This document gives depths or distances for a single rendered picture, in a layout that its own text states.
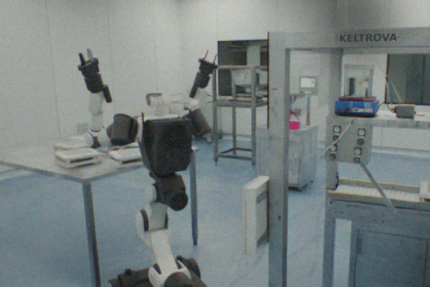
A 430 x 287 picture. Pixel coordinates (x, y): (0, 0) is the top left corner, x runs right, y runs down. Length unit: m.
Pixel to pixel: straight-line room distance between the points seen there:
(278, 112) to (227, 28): 7.11
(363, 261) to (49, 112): 5.54
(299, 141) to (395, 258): 2.81
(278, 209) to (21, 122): 5.47
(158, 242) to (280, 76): 1.53
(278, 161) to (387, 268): 1.09
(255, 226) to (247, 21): 7.05
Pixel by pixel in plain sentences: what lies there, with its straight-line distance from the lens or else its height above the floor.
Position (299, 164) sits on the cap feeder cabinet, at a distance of 4.97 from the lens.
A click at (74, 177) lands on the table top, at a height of 0.85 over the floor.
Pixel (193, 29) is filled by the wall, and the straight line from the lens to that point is 9.00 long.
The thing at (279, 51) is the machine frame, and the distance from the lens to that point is 1.48.
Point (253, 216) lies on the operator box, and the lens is 1.50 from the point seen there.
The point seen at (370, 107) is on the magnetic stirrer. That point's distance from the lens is 2.13.
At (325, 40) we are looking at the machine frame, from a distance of 1.44.
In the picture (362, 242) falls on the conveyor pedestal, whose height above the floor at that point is 0.59.
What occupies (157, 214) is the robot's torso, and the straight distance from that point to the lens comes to 2.61.
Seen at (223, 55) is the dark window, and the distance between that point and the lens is 8.59.
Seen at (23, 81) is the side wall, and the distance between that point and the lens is 6.71.
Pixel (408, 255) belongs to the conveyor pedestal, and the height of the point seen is 0.56.
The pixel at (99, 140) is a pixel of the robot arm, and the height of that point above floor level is 1.12.
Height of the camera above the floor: 1.53
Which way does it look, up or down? 13 degrees down
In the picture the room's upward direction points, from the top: straight up
